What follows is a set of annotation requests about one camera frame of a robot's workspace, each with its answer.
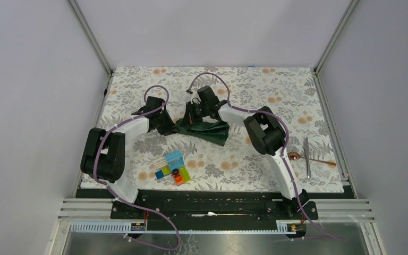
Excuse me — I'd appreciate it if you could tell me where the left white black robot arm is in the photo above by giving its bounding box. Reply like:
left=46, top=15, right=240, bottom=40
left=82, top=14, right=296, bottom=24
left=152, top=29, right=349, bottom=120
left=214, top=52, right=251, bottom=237
left=80, top=96, right=174, bottom=218

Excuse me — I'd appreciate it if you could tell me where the aluminium frame post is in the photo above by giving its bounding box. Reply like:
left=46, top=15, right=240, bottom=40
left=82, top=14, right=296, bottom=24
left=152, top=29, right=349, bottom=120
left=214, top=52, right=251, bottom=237
left=66, top=0, right=113, bottom=75
left=314, top=0, right=360, bottom=74

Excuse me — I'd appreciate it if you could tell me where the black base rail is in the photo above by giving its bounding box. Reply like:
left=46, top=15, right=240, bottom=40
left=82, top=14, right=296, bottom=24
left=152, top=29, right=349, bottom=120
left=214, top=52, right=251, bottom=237
left=75, top=189, right=359, bottom=232

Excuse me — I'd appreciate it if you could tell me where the silver table knife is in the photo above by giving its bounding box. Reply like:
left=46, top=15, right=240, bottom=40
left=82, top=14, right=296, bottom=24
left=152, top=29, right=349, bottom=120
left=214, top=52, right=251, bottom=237
left=303, top=137, right=312, bottom=179

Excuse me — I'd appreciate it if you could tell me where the copper spoon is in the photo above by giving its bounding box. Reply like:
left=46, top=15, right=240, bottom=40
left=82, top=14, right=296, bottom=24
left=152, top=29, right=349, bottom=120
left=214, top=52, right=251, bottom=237
left=287, top=152, right=337, bottom=166

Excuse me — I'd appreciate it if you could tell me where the dark green cloth napkin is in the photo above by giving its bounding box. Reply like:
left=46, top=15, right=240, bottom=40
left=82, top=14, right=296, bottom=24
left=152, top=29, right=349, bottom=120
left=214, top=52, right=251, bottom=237
left=167, top=118, right=230, bottom=146

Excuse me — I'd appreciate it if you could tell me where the floral patterned table mat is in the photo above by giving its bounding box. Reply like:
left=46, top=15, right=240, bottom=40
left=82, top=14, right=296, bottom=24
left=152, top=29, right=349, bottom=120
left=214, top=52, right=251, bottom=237
left=99, top=66, right=344, bottom=193

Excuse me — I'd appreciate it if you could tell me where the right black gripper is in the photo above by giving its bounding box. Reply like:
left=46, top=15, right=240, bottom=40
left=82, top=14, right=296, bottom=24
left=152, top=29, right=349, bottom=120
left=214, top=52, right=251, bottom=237
left=180, top=101, right=209, bottom=128

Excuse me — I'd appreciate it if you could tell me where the colourful toy brick assembly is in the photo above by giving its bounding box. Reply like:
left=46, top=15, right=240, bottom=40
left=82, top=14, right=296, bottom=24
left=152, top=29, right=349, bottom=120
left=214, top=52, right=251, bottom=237
left=153, top=150, right=191, bottom=186

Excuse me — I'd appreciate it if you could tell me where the left aluminium frame post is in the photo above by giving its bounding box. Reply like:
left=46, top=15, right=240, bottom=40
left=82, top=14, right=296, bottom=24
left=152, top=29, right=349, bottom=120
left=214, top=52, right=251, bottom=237
left=66, top=0, right=113, bottom=75

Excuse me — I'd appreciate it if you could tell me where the purple cable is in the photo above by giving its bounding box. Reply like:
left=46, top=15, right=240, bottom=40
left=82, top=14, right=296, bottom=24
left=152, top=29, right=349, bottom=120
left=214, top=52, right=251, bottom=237
left=186, top=72, right=349, bottom=242
left=94, top=85, right=183, bottom=251

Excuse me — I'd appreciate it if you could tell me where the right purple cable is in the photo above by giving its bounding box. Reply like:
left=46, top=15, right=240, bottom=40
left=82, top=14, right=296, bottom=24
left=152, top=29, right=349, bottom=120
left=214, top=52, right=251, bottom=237
left=186, top=72, right=349, bottom=242

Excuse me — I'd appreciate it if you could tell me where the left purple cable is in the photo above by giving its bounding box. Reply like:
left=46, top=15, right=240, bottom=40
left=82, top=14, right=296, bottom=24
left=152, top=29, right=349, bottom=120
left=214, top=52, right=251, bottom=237
left=94, top=85, right=183, bottom=251

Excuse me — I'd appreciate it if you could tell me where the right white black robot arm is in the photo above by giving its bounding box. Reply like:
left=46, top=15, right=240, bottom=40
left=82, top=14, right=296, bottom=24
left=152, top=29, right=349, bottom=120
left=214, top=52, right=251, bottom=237
left=182, top=86, right=309, bottom=219

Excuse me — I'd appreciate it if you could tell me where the right aluminium frame post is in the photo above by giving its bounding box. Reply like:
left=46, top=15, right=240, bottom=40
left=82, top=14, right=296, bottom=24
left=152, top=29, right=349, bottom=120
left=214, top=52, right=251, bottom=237
left=314, top=0, right=360, bottom=74

